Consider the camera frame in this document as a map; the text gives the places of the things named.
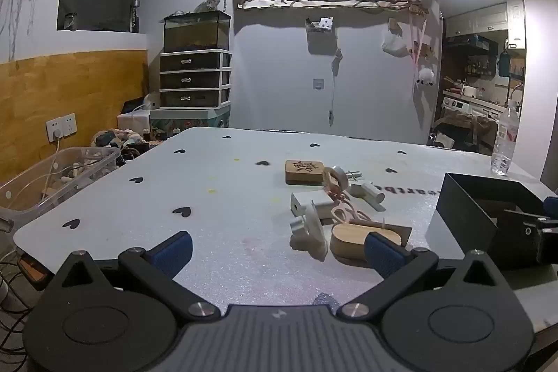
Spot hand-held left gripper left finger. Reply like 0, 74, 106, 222
51, 231, 221, 323

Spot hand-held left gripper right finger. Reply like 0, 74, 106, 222
337, 231, 507, 320

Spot oval wooden block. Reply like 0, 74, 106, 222
329, 221, 404, 262

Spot black box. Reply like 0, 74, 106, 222
436, 172, 558, 270

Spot white plastic cylinder piece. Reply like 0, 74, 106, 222
346, 182, 387, 212

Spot white suction cup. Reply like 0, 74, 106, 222
289, 201, 326, 247

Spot white tape roll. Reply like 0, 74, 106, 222
323, 166, 350, 192

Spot engraved wooden block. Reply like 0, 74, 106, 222
285, 160, 326, 185

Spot clear water bottle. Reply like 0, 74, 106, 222
490, 99, 521, 176

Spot chair with brown coat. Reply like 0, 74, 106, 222
429, 108, 498, 151

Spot pile of plush toys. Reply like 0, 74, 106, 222
91, 128, 146, 151

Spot clear plastic bin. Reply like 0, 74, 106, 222
0, 146, 123, 221

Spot white washing machine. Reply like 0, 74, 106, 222
442, 95, 506, 116

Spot white box device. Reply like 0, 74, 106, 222
116, 93, 160, 134

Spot white drawer unit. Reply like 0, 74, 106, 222
159, 50, 232, 109

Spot white plush sheep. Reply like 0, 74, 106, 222
416, 67, 437, 88

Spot pink ribbon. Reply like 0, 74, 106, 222
409, 15, 427, 73

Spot white hanging bag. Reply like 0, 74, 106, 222
382, 30, 411, 58

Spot glass fish tank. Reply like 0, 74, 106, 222
163, 10, 232, 53

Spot white power cable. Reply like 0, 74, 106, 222
9, 130, 62, 209

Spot white wall socket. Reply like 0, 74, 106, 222
46, 113, 77, 140

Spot hanging charm cord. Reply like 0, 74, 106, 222
327, 48, 344, 125

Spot wall clip holder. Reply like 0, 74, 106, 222
304, 16, 336, 34

